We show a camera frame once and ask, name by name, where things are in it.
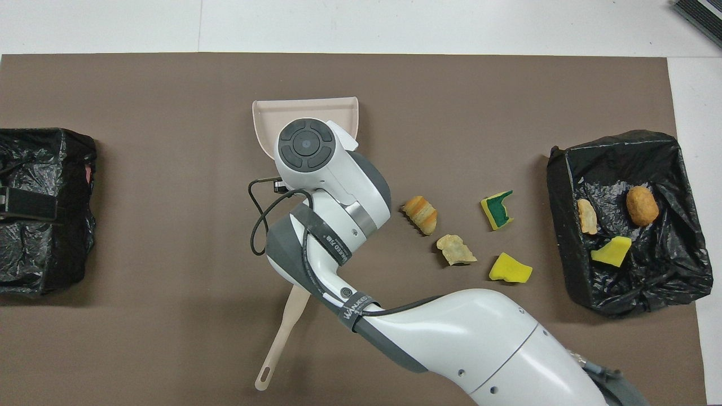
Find black bag lined bin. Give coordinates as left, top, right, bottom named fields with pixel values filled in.
left=546, top=130, right=714, bottom=317
left=0, top=127, right=98, bottom=298

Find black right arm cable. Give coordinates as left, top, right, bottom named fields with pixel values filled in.
left=248, top=178, right=443, bottom=319

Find pale bread piece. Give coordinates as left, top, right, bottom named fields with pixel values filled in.
left=436, top=233, right=478, bottom=266

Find beige plastic dustpan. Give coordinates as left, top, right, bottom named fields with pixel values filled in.
left=252, top=96, right=360, bottom=164

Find striped croissant piece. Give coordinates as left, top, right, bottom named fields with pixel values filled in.
left=576, top=198, right=598, bottom=236
left=401, top=195, right=438, bottom=236

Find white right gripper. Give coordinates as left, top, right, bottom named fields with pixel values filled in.
left=273, top=120, right=360, bottom=195

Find black ribbed device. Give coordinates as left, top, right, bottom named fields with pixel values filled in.
left=671, top=0, right=722, bottom=48

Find green yellow sponge piece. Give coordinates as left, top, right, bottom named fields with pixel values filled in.
left=480, top=190, right=515, bottom=231

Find beige brush black bristles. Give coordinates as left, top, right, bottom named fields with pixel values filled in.
left=254, top=284, right=312, bottom=391

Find brown table mat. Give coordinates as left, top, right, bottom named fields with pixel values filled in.
left=0, top=52, right=708, bottom=406

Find brown bread roll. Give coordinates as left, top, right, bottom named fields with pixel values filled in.
left=626, top=186, right=659, bottom=227

